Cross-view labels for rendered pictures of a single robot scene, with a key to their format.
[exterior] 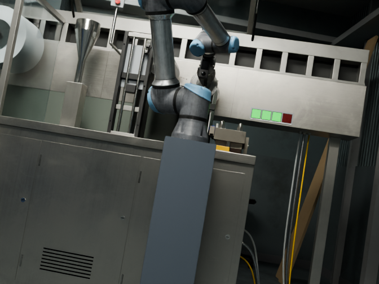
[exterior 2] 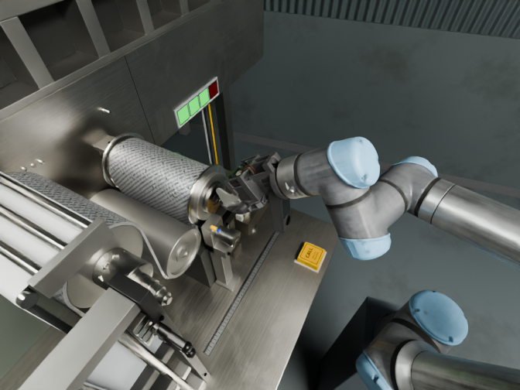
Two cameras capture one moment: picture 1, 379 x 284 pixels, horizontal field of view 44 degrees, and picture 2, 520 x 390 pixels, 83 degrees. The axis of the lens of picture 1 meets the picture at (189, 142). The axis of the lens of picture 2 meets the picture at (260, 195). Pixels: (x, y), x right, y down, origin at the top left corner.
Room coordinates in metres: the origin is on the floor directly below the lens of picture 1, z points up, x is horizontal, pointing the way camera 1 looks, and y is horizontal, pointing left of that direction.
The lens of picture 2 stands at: (2.15, 0.34, 1.76)
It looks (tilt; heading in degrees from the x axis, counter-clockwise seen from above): 50 degrees down; 291
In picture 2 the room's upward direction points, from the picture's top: straight up
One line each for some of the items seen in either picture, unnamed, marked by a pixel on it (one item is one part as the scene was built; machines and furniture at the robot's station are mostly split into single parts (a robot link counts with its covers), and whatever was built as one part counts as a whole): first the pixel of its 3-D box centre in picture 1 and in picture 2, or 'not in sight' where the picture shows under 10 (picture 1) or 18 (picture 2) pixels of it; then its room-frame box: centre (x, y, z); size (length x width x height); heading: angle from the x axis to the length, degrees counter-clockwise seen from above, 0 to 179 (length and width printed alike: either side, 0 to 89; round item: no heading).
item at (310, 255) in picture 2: (221, 149); (310, 255); (2.17, -0.16, 0.91); 0.07 x 0.07 x 0.02; 83
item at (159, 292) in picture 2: not in sight; (153, 291); (2.36, 0.23, 1.34); 0.06 x 0.03 x 0.03; 173
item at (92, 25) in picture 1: (87, 27); not in sight; (2.60, 0.68, 1.50); 0.14 x 0.14 x 0.06
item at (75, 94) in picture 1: (78, 81); not in sight; (2.60, 0.68, 1.19); 0.14 x 0.14 x 0.57
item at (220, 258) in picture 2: not in sight; (224, 257); (2.38, 0.02, 1.05); 0.06 x 0.05 x 0.31; 173
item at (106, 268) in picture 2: not in sight; (124, 274); (2.42, 0.23, 1.34); 0.06 x 0.06 x 0.06; 83
